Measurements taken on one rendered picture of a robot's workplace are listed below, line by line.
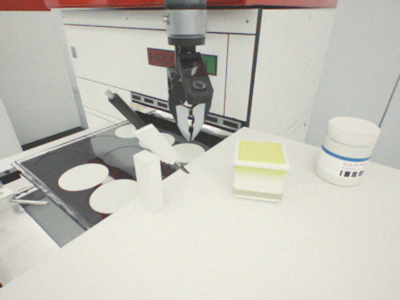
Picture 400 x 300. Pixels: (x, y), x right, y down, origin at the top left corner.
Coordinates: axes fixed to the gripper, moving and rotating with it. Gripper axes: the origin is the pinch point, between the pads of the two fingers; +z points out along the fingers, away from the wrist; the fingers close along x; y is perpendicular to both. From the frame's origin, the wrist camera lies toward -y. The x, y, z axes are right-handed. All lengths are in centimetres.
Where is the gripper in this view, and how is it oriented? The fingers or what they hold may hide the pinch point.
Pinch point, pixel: (190, 136)
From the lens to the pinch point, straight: 54.0
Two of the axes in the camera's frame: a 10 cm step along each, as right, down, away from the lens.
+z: 0.0, 8.7, 4.9
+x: -9.7, 1.2, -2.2
